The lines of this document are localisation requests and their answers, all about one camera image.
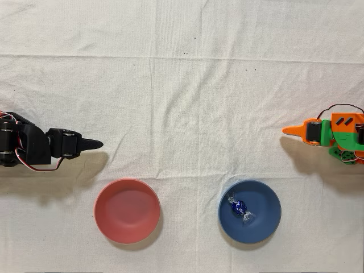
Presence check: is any green arm base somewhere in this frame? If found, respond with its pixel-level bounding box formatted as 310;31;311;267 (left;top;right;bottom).
328;144;358;166

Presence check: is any black arm servo cable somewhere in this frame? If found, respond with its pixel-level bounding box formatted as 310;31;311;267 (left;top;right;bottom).
13;147;65;172

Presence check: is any blue candy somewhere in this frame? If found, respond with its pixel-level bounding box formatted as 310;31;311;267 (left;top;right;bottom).
226;192;256;227

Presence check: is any pink bowl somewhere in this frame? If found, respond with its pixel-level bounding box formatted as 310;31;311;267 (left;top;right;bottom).
94;178;162;245

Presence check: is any orange arm servo cable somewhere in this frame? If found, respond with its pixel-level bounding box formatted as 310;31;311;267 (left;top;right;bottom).
316;104;364;119

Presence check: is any blue bowl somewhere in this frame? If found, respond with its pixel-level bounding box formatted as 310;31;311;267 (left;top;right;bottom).
218;179;283;245

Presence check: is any white tablecloth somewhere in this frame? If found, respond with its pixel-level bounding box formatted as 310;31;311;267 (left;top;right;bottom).
0;0;364;273

